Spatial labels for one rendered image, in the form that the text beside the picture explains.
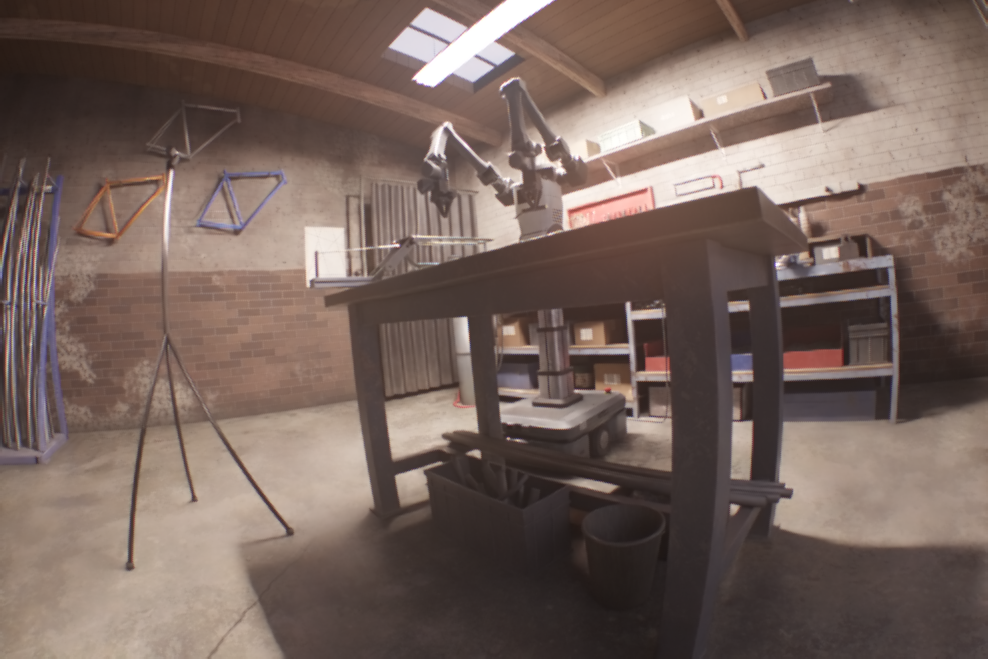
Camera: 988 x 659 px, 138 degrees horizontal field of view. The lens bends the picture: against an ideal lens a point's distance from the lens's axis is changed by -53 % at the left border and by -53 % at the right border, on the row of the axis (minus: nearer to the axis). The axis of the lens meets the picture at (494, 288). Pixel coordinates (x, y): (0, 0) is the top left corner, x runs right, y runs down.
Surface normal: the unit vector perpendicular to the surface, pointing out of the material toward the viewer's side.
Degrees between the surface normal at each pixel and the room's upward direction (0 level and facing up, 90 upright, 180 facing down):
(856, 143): 90
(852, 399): 90
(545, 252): 90
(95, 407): 90
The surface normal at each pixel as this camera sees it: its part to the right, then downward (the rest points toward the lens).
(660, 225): -0.75, 0.03
